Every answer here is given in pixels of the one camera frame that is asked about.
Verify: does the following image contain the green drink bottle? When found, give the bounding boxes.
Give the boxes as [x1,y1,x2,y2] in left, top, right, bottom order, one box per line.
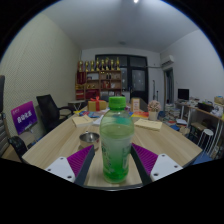
[99,95,136,184]

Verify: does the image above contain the cluttered wooden desk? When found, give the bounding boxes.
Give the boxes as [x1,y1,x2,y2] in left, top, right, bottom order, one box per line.
[173,96,224,159]

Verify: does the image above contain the small white side table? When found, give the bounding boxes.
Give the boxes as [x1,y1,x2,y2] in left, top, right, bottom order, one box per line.
[68,99,88,113]

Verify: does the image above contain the grey ribbed suitcase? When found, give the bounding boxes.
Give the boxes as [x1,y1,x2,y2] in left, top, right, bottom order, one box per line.
[0,111,10,158]

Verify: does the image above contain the pale yellow book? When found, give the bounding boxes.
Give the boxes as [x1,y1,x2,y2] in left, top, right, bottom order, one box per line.
[71,114,94,128]
[133,118,164,132]

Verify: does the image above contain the black framed glass door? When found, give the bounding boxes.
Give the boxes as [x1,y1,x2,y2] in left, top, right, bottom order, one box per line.
[94,54,149,103]

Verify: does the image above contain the black laptop bag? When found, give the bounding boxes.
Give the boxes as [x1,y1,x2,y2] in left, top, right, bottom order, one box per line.
[0,74,6,114]

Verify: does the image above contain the yellow gift box red ribbon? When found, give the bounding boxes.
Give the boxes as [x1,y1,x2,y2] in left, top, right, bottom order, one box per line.
[87,96,108,113]

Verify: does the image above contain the white wall air conditioner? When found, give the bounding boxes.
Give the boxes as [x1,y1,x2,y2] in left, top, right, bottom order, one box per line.
[160,54,175,68]

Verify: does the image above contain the wooden shelf unit with trophies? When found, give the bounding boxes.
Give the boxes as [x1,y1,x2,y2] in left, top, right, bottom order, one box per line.
[74,57,124,101]

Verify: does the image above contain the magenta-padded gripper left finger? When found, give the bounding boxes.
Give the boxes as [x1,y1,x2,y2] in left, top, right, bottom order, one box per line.
[44,144,96,187]

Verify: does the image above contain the orange book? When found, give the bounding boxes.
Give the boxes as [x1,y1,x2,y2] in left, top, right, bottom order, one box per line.
[131,110,150,119]

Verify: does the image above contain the small steel cup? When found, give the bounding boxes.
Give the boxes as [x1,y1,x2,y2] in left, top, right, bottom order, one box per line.
[78,131,101,151]

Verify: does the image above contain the black office chair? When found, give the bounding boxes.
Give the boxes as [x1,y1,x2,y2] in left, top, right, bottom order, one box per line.
[35,94,73,134]

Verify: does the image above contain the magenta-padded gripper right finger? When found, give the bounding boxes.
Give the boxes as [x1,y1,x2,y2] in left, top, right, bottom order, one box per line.
[130,143,184,186]

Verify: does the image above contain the blue flat box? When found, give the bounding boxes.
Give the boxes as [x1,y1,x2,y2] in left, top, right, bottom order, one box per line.
[78,110,101,118]

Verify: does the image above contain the white paper sheet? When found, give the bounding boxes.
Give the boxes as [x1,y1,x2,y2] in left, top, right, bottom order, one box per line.
[91,114,105,127]

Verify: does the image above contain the black computer monitor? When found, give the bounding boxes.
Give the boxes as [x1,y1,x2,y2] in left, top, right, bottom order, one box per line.
[177,88,190,102]

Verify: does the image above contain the purple sign board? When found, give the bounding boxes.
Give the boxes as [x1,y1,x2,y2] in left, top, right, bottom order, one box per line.
[10,100,38,136]

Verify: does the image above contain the white round stool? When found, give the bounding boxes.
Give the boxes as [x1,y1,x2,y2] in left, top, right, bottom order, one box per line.
[197,128,214,155]

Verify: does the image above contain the beige standing box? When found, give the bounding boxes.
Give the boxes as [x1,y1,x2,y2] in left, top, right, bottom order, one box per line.
[130,97,142,113]

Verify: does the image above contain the potted pink flowers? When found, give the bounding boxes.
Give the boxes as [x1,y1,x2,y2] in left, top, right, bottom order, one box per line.
[147,99,162,122]

